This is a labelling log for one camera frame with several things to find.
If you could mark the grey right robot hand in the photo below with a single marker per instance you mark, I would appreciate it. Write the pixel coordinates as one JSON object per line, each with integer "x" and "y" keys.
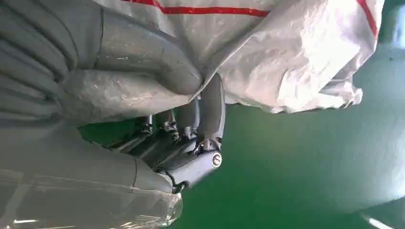
{"x": 72, "y": 177}

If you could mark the ribbed grey right arm sleeve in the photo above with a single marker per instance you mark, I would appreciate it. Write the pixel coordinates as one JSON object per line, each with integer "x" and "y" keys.
{"x": 28, "y": 57}

